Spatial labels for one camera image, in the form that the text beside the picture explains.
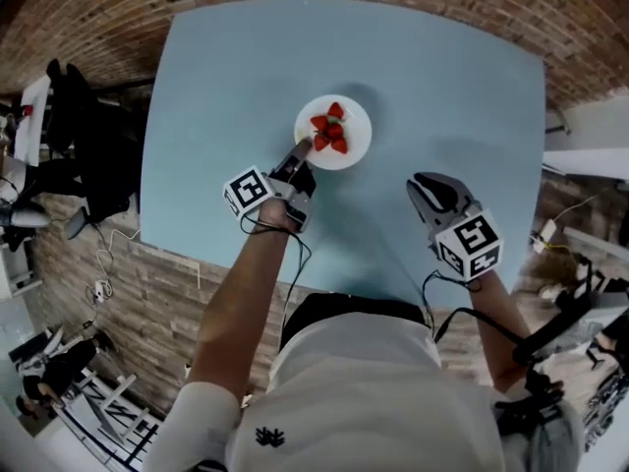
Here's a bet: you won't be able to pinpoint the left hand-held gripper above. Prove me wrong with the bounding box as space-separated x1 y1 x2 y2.
222 137 316 235

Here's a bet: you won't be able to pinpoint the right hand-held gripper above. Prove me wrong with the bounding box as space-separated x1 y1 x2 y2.
406 171 505 283

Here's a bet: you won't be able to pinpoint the white round plate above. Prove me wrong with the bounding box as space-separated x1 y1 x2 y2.
293 94 373 171

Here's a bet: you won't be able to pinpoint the person's left forearm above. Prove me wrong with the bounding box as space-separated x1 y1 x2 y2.
186 199 296 397

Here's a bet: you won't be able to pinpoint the person's right forearm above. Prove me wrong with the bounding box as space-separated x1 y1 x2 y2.
469 267 535 393

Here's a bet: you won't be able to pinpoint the person's black trousers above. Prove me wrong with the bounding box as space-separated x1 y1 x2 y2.
279 291 436 358

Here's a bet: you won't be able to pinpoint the black worn rig panel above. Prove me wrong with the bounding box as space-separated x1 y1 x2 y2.
512 290 594 368

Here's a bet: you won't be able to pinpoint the person's white shirt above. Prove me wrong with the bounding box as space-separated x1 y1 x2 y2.
154 310 586 472

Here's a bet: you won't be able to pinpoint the small white power strip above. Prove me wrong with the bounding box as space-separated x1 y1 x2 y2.
87 280 114 305

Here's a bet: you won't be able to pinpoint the small white table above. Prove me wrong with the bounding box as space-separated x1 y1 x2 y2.
13 74 54 167

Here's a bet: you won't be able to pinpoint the black white patterned fabric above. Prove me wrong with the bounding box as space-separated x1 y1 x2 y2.
584 371 625 461

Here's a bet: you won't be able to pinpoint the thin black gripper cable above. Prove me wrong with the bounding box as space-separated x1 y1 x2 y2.
240 213 315 353

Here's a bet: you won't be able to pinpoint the thick black gripper cable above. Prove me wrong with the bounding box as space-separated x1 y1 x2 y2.
421 268 522 348

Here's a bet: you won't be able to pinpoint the black arm strap mount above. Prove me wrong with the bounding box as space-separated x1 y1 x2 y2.
493 371 566 442

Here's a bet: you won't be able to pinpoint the white chair frame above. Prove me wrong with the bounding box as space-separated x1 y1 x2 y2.
63 371 158 461

